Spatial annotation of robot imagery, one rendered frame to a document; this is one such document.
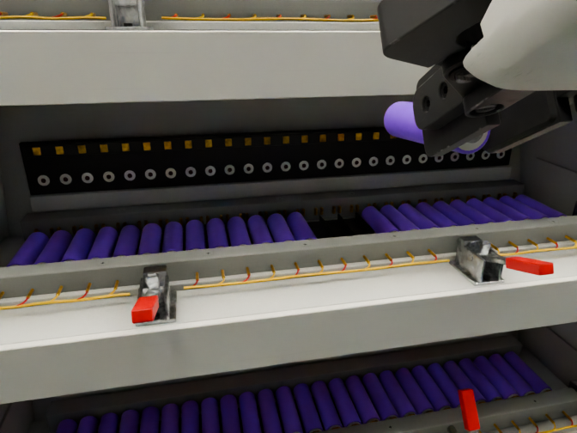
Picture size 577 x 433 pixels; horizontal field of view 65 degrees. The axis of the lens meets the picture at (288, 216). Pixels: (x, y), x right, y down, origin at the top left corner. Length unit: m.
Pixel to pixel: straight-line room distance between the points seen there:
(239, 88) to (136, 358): 0.20
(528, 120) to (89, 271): 0.31
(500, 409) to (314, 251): 0.27
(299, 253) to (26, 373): 0.21
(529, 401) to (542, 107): 0.44
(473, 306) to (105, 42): 0.33
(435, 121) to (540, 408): 0.44
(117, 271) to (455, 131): 0.28
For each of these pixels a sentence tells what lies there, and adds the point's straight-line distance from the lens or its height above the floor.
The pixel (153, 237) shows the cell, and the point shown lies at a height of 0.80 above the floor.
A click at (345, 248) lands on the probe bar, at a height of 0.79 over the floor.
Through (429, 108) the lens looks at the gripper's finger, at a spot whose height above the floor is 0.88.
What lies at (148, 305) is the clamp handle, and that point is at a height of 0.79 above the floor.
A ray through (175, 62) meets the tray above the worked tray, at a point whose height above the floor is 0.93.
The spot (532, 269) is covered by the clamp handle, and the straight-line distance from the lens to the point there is 0.36.
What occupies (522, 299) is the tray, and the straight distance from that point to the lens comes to 0.43.
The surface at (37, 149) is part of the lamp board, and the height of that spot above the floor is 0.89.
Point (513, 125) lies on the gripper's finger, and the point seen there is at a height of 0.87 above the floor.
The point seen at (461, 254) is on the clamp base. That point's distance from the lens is 0.42.
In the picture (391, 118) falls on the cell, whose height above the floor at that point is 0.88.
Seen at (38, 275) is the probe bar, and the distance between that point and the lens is 0.39.
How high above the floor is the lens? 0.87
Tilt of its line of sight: 8 degrees down
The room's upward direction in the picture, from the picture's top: 3 degrees counter-clockwise
